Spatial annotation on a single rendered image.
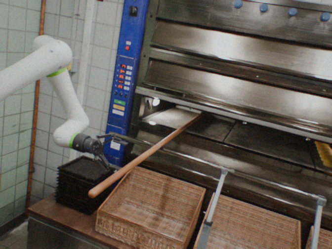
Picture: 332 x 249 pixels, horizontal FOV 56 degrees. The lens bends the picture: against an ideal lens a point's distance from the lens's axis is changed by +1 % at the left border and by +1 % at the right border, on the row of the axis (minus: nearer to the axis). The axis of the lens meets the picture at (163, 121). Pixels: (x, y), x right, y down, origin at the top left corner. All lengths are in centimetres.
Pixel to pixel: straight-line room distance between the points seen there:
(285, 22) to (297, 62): 24
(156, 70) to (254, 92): 65
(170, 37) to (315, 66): 88
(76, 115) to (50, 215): 75
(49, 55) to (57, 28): 114
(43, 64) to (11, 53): 106
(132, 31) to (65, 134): 88
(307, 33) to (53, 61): 137
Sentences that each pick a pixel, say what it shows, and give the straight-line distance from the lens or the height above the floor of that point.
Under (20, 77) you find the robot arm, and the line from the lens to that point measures 137.
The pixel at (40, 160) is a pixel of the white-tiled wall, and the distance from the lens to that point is 280.
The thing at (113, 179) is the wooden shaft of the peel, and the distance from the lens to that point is 127.
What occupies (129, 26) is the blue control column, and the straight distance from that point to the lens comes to 216.
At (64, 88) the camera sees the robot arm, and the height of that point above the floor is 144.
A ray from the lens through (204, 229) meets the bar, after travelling 161.
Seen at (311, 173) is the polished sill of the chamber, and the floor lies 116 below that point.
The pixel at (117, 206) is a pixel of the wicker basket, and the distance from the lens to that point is 223.
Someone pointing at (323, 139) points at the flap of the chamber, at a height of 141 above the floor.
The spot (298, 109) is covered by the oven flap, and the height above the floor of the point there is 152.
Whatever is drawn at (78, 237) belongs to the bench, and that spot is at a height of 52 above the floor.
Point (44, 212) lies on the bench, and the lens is 218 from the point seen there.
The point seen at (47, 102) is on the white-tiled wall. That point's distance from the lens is 262.
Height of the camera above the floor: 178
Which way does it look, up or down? 15 degrees down
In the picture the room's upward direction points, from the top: 11 degrees clockwise
